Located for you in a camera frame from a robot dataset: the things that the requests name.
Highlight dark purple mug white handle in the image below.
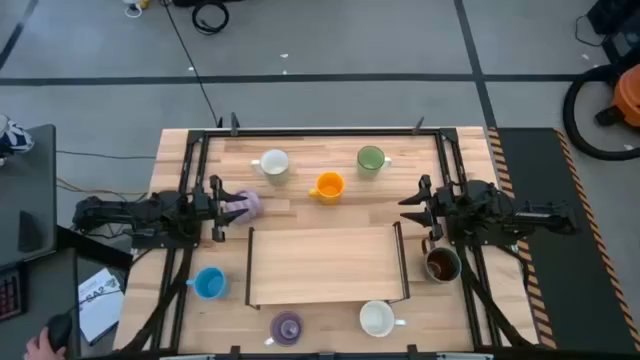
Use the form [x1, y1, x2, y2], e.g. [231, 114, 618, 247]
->
[263, 310, 305, 348]

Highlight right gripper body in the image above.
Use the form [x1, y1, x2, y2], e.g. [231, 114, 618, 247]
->
[419, 174, 457, 243]

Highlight blue mug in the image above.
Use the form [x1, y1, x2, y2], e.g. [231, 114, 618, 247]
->
[185, 266, 231, 301]

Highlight backlit keyboard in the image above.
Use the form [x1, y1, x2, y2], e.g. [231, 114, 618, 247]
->
[0, 264, 26, 321]

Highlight orange shop vacuum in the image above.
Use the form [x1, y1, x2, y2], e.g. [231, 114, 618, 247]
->
[594, 63, 640, 129]

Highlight person's hand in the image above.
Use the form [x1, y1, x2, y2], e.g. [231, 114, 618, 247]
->
[23, 327, 67, 360]

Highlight yellow floor cable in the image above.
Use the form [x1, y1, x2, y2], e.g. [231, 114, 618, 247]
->
[56, 177, 151, 197]

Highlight coiled black cable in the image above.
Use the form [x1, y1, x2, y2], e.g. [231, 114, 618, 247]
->
[191, 0, 231, 36]

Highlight green mug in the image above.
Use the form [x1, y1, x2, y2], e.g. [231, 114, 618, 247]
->
[356, 145, 393, 179]

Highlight black equipment case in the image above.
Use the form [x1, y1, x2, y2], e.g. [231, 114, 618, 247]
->
[587, 0, 640, 64]

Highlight white printed booklet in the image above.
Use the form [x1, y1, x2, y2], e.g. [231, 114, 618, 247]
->
[77, 267, 126, 347]

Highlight orange mug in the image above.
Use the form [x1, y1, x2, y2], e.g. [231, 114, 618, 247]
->
[307, 171, 346, 206]

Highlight blue white patterned shoe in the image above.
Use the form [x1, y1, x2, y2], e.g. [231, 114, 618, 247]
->
[0, 113, 35, 161]

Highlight black metal table frame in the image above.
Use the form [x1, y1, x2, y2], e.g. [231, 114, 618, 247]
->
[117, 127, 544, 360]

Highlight wooden tray black handles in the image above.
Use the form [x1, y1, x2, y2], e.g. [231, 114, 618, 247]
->
[244, 221, 411, 310]

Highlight black computer mouse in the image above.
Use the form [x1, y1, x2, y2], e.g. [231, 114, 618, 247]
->
[45, 312, 74, 351]

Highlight long black floor cable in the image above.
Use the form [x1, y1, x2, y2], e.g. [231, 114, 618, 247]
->
[160, 0, 222, 127]

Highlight light purple mug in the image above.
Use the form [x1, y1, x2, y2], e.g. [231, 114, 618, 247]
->
[223, 188, 264, 226]

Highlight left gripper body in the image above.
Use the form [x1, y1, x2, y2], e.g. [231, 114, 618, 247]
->
[192, 174, 227, 244]

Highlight black mat hazard stripes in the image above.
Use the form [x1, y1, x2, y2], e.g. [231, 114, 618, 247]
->
[487, 127, 640, 356]

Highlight dark grey desk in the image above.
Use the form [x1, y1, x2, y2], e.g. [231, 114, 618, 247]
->
[0, 247, 81, 360]
[0, 123, 58, 269]

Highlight white mug sage outside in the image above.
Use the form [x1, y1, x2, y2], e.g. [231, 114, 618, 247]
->
[249, 148, 291, 187]

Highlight brown teal glazed mug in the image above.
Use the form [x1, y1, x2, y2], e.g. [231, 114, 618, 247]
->
[420, 237, 463, 285]

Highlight white mug brown rim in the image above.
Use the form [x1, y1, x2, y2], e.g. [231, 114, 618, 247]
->
[358, 299, 407, 338]

